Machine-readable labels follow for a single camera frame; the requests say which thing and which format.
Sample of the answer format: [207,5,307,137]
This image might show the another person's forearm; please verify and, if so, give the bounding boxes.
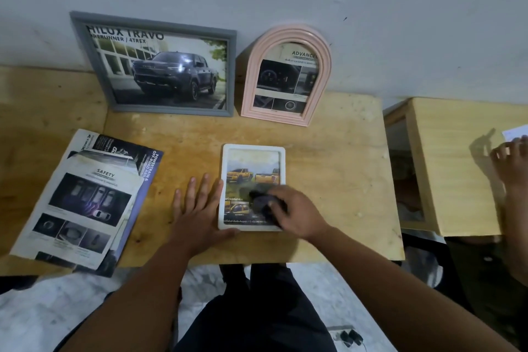
[503,187,528,287]

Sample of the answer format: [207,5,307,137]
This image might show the person's right hand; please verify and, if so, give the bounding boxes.
[268,185,331,243]

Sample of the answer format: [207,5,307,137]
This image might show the dark cleaning cloth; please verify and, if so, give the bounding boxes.
[249,189,288,227]

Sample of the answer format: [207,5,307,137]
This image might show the white car safety brochure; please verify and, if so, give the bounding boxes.
[9,154,146,271]

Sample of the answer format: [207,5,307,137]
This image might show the grey picture frame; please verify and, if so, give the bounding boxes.
[69,10,238,118]

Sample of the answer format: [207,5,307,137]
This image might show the light wooden side table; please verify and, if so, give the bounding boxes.
[383,96,528,238]

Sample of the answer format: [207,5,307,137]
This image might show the pink arched picture frame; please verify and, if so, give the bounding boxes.
[240,24,333,127]

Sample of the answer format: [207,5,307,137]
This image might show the white brochure with dark photo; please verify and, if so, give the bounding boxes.
[68,128,153,167]

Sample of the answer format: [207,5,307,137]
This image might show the white paper sheet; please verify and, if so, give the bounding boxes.
[502,124,528,142]

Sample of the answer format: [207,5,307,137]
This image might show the white power strip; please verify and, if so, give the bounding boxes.
[327,325,355,343]

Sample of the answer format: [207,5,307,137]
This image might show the person's right forearm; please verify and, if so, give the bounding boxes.
[311,224,521,352]

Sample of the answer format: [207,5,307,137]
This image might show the person's left hand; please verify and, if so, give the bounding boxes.
[171,174,240,256]

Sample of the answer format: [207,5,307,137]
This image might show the person's left forearm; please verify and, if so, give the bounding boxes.
[60,240,207,352]

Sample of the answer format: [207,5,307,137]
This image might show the white picture frame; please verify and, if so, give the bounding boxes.
[217,143,286,233]

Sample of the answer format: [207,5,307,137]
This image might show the person's black trousers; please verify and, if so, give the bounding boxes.
[175,263,337,352]

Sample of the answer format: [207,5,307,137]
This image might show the dark blue car brochure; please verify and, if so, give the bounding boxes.
[68,145,165,278]

